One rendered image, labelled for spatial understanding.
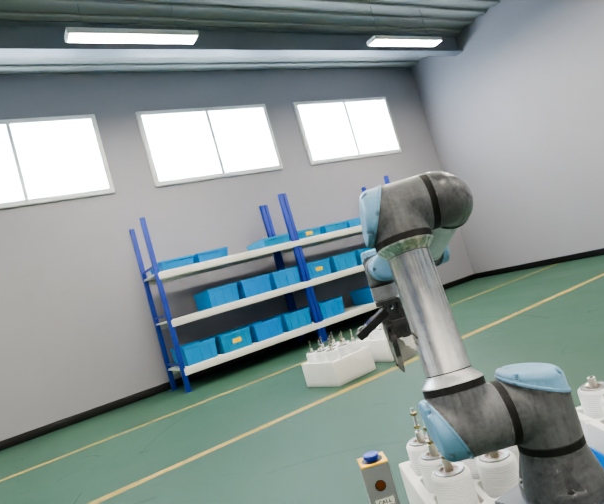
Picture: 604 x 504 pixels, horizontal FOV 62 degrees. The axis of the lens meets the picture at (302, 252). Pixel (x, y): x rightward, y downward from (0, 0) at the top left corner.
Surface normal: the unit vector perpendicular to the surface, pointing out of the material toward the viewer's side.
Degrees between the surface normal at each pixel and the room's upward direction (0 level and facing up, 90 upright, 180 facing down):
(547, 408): 90
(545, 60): 90
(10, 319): 90
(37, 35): 90
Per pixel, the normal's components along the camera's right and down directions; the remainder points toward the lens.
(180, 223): 0.49, -0.19
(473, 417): -0.06, -0.24
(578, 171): -0.83, 0.21
